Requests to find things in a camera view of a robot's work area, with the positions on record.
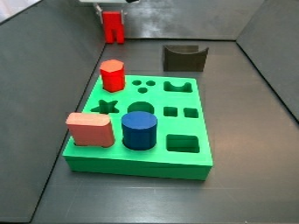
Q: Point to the pink rounded rectangular block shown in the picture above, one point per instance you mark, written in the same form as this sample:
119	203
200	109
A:
91	129

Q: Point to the green shape sorter board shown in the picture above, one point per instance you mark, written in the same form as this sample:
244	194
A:
159	128

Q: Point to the blue cylinder block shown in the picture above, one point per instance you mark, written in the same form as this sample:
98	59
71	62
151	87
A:
139	130

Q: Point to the red hexagonal prism block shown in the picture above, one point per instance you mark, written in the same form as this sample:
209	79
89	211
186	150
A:
113	73

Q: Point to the black curved holder stand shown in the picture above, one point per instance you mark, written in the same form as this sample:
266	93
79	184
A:
185	58

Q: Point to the red double-square block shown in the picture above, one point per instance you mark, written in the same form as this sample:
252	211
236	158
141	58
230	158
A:
114	27

